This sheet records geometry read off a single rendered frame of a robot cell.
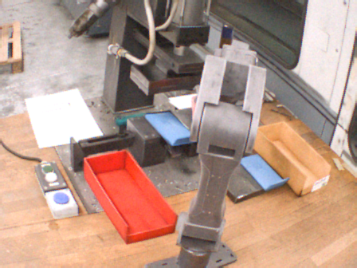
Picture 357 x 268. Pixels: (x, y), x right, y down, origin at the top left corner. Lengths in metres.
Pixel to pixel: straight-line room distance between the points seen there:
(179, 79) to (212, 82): 0.45
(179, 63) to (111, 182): 0.32
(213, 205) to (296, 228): 0.38
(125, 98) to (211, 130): 0.76
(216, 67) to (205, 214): 0.27
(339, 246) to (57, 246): 0.69
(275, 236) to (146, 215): 0.31
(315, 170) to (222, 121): 0.69
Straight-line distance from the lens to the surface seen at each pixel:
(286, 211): 1.13
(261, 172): 1.20
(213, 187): 0.73
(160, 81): 1.06
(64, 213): 1.01
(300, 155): 1.33
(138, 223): 1.01
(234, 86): 0.68
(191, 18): 1.05
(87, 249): 0.95
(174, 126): 1.18
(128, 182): 1.12
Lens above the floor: 1.61
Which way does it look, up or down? 33 degrees down
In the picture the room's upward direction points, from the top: 8 degrees clockwise
